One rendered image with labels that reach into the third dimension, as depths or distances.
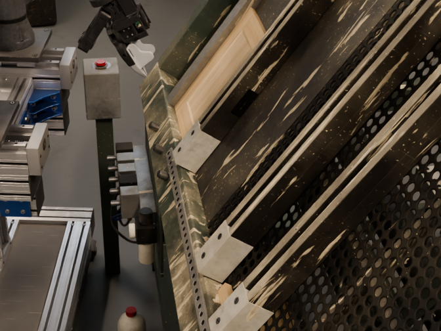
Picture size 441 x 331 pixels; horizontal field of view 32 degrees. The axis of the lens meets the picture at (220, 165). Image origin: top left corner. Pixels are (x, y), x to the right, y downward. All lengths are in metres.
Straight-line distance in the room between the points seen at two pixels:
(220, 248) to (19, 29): 1.12
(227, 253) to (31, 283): 1.23
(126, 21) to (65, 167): 2.18
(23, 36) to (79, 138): 1.53
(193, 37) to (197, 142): 0.62
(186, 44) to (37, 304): 1.04
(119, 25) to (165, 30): 3.50
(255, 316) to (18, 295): 1.37
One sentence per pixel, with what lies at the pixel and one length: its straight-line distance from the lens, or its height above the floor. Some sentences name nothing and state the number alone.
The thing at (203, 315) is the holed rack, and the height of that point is 0.89.
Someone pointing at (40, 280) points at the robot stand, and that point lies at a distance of 2.86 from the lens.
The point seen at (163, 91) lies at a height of 0.91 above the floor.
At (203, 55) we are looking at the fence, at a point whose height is 1.06.
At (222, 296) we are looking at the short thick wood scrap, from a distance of 1.76.
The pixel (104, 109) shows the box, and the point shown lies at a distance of 2.66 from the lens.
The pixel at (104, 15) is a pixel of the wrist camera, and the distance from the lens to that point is 1.69.
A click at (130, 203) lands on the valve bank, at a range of 2.31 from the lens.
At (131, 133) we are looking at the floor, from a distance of 4.02.
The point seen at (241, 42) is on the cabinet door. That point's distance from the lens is 2.28.
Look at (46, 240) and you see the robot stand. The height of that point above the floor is 0.21.
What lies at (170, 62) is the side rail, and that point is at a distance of 2.66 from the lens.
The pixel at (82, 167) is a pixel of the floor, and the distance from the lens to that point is 3.78.
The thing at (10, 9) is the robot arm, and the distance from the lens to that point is 2.50.
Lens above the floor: 2.12
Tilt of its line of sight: 34 degrees down
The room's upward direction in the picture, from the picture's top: 2 degrees clockwise
